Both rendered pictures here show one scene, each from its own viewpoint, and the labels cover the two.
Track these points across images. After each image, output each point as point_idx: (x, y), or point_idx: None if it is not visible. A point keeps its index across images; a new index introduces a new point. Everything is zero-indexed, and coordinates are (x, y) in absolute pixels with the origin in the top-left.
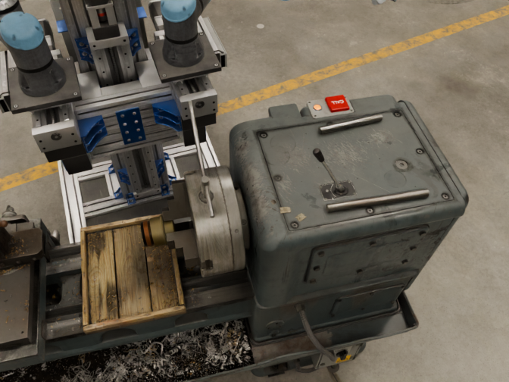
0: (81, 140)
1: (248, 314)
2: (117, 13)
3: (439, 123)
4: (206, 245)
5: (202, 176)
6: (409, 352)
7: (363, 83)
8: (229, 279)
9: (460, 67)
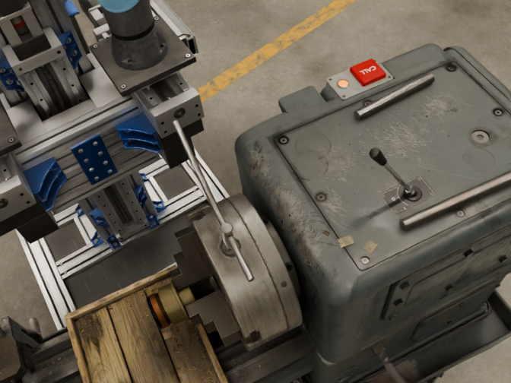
0: (35, 197)
1: (309, 368)
2: (39, 17)
3: None
4: (247, 314)
5: (222, 225)
6: (499, 346)
7: (353, 29)
8: None
9: None
